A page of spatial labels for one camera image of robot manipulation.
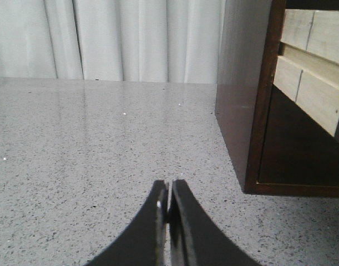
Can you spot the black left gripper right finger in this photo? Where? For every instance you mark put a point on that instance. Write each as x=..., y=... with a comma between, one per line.
x=195, y=239

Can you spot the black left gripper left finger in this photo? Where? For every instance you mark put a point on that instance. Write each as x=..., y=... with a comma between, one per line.
x=143, y=240

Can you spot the dark wooden drawer cabinet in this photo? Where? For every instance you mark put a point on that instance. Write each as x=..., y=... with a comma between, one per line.
x=250, y=45

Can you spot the white curtain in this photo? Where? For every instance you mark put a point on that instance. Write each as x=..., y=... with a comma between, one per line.
x=165, y=41

